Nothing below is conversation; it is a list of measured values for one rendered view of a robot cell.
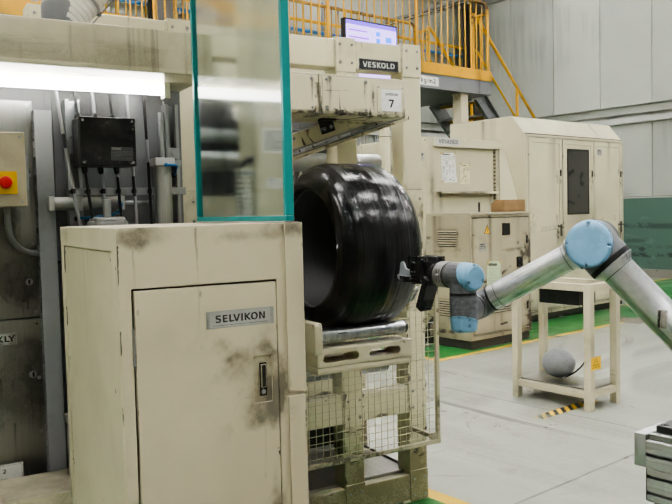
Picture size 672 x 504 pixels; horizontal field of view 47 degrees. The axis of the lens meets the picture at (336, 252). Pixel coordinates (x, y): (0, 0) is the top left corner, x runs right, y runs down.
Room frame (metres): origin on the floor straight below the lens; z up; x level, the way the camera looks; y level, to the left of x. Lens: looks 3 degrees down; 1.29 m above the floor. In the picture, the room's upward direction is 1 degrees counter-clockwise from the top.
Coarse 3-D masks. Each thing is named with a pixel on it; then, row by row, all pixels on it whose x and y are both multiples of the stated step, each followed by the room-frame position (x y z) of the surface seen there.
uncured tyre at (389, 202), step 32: (320, 192) 2.44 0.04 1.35; (352, 192) 2.36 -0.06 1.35; (384, 192) 2.41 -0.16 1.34; (320, 224) 2.83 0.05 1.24; (352, 224) 2.32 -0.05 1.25; (384, 224) 2.35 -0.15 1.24; (416, 224) 2.42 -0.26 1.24; (320, 256) 2.84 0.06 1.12; (352, 256) 2.31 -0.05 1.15; (384, 256) 2.34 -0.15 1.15; (416, 256) 2.40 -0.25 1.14; (320, 288) 2.78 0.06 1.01; (352, 288) 2.33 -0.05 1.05; (384, 288) 2.37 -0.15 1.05; (320, 320) 2.47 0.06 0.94; (352, 320) 2.41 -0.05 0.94; (384, 320) 2.50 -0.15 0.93
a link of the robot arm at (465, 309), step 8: (456, 296) 2.08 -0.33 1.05; (464, 296) 2.07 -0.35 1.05; (472, 296) 2.08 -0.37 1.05; (456, 304) 2.08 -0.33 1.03; (464, 304) 2.07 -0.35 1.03; (472, 304) 2.08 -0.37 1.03; (480, 304) 2.14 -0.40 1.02; (456, 312) 2.08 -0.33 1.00; (464, 312) 2.07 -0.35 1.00; (472, 312) 2.08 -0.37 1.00; (480, 312) 2.12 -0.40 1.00; (456, 320) 2.08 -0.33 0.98; (464, 320) 2.07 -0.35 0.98; (472, 320) 2.08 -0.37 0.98; (456, 328) 2.08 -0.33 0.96; (464, 328) 2.07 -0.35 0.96; (472, 328) 2.08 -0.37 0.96
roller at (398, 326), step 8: (400, 320) 2.53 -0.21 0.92; (328, 328) 2.39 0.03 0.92; (336, 328) 2.40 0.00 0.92; (344, 328) 2.41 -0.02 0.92; (352, 328) 2.42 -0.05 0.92; (360, 328) 2.43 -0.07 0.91; (368, 328) 2.45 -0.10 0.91; (376, 328) 2.46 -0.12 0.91; (384, 328) 2.48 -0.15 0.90; (392, 328) 2.49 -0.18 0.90; (400, 328) 2.51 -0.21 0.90; (328, 336) 2.37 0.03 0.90; (336, 336) 2.38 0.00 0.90; (344, 336) 2.40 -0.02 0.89; (352, 336) 2.42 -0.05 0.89; (360, 336) 2.43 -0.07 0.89; (368, 336) 2.45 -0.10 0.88
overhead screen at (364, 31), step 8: (344, 24) 6.34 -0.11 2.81; (352, 24) 6.39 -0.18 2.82; (360, 24) 6.45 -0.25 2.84; (368, 24) 6.50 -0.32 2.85; (376, 24) 6.56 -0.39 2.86; (384, 24) 6.63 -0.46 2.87; (344, 32) 6.34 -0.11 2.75; (352, 32) 6.39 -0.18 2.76; (360, 32) 6.44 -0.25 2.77; (368, 32) 6.50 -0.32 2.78; (376, 32) 6.56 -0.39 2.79; (384, 32) 6.62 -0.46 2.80; (392, 32) 6.68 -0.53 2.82; (360, 40) 6.44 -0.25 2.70; (368, 40) 6.50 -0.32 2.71; (376, 40) 6.56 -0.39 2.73; (384, 40) 6.62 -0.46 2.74; (392, 40) 6.68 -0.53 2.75
